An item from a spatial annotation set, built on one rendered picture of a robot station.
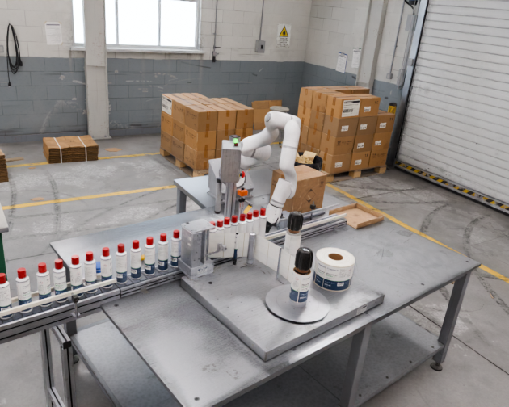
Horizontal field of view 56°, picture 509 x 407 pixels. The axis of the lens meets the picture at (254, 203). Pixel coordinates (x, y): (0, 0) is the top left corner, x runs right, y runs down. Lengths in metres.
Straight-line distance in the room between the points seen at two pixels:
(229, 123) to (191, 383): 4.63
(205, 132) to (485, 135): 3.53
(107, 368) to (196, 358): 0.99
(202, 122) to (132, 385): 3.85
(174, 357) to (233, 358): 0.25
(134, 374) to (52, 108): 5.48
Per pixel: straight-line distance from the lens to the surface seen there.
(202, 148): 6.14
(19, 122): 7.79
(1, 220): 3.45
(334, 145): 6.46
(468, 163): 7.01
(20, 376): 3.39
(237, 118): 6.29
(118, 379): 2.92
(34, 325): 2.35
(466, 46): 7.04
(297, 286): 2.27
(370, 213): 3.64
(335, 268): 2.45
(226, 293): 2.39
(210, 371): 2.04
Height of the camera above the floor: 2.20
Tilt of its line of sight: 23 degrees down
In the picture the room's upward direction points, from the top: 5 degrees clockwise
